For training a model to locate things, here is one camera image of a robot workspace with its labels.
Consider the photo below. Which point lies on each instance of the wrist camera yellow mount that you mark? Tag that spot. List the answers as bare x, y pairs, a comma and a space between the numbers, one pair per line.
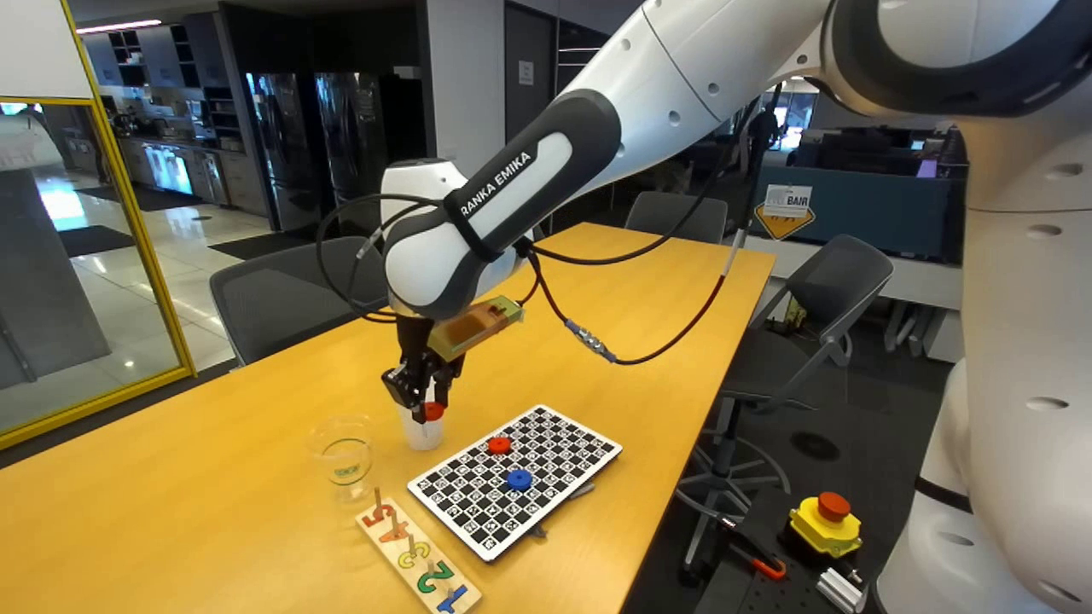
467, 330

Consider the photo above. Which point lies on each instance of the clear plastic cup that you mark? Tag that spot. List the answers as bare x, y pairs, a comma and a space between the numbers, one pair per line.
344, 466

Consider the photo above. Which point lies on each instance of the orange handled tool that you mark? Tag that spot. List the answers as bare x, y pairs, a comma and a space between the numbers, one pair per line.
765, 567

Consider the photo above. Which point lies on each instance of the checkered calibration board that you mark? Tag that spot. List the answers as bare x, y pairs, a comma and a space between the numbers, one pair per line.
491, 500

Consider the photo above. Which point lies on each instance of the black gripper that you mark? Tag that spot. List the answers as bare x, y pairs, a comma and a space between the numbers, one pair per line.
417, 377

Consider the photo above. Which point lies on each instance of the orange ring board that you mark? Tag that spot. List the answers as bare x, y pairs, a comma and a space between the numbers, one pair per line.
498, 443
430, 409

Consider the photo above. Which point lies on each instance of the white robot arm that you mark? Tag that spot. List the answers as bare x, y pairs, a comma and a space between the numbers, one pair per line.
1002, 516

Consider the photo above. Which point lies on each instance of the yellow emergency stop button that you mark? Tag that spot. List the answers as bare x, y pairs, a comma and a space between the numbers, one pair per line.
827, 524

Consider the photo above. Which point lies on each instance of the white paper cup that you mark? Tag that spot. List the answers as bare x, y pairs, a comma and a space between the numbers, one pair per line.
425, 434

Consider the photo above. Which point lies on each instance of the grey office chair left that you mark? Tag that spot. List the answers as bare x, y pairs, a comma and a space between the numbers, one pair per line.
290, 294

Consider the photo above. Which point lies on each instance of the wooden number peg board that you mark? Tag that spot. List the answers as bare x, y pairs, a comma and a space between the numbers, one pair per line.
417, 562

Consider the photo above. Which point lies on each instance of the grey chair centre back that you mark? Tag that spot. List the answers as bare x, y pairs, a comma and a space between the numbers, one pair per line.
684, 217

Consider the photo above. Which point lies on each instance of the black office chair right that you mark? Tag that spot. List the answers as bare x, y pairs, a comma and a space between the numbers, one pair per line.
788, 340

